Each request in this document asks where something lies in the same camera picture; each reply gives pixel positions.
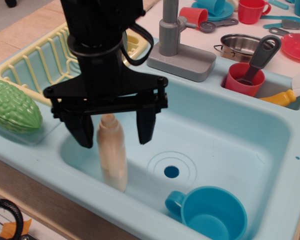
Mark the yellow drying rack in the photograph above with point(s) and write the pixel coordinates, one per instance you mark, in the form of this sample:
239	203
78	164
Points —
45	62

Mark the red cup in holder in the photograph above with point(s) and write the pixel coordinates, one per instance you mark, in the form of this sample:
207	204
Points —
234	80

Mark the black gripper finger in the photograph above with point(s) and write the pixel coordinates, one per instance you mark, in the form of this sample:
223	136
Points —
145	119
81	128

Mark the steel pot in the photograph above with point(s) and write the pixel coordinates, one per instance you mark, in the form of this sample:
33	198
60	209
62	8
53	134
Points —
237	47

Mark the orange tape piece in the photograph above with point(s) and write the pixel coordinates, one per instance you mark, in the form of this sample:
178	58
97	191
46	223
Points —
9	229

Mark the grey utensil handle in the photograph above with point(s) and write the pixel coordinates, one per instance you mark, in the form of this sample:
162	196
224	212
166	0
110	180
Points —
278	31

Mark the red cup lying down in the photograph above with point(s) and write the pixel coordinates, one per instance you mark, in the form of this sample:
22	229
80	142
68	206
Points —
194	15

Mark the grey toy faucet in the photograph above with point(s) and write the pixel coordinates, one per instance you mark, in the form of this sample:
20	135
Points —
172	57

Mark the green bitter gourd toy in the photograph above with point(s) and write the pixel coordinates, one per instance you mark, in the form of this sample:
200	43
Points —
18	112

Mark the grey measuring spoon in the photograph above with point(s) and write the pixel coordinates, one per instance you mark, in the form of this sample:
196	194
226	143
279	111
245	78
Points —
211	26

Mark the cream detergent bottle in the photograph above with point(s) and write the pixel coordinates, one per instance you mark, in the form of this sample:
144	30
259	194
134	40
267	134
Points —
112	152

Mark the teal utensil top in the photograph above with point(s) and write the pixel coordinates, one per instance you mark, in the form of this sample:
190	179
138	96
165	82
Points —
279	4

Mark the blue cup on plate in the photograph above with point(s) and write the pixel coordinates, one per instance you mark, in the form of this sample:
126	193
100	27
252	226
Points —
214	7

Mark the metal pot lid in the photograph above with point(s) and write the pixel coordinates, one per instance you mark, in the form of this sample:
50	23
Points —
125	41

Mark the yellow toy bottle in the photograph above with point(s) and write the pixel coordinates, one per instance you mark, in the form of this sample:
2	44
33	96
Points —
282	99

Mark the red mug upright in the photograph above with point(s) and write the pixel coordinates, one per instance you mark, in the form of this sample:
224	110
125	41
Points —
250	11

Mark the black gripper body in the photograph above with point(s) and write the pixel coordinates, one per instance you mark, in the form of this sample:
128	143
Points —
105	85

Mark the black wheel top left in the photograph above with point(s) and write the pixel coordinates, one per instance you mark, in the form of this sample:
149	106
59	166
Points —
11	3

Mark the blue plate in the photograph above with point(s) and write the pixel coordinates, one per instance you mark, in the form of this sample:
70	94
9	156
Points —
227	12

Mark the grey black spatula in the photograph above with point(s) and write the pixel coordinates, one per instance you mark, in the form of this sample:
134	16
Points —
266	49

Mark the blue cup in sink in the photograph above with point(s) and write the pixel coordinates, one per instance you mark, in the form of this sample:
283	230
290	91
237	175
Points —
211	211

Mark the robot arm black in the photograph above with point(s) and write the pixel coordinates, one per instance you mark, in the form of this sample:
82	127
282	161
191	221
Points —
99	24

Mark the red plate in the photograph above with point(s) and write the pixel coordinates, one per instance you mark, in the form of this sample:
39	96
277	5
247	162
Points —
290	45

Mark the light blue toy sink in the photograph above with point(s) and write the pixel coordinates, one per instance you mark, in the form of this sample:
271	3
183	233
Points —
208	136

